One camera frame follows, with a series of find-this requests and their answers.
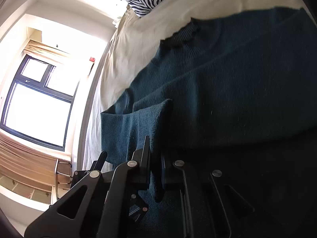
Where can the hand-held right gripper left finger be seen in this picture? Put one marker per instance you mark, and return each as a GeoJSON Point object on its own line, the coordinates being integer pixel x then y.
{"type": "Point", "coordinates": [141, 168]}

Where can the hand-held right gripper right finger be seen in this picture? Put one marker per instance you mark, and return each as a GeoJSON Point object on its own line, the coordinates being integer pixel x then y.
{"type": "Point", "coordinates": [171, 176]}

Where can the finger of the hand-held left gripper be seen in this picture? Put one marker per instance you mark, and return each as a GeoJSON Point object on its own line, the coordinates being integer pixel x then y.
{"type": "Point", "coordinates": [100, 160]}

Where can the teal knit sweater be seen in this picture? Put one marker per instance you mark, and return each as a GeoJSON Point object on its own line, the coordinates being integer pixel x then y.
{"type": "Point", "coordinates": [223, 91]}

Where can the wooden shelf unit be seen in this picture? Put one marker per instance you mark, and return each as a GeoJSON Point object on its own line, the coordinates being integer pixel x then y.
{"type": "Point", "coordinates": [24, 161]}

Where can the dark framed window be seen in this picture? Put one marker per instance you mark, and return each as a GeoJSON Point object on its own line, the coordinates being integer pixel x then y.
{"type": "Point", "coordinates": [37, 114]}

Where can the wooden desk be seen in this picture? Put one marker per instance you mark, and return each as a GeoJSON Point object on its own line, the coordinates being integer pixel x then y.
{"type": "Point", "coordinates": [27, 193]}

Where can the cream bed sheet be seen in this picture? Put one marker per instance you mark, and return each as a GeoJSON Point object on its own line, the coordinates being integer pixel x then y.
{"type": "Point", "coordinates": [138, 54]}

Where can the metal frame chair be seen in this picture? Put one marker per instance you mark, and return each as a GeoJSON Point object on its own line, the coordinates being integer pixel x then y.
{"type": "Point", "coordinates": [63, 173]}

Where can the red wall alarm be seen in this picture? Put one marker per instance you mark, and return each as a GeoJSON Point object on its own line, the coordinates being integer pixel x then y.
{"type": "Point", "coordinates": [92, 59]}

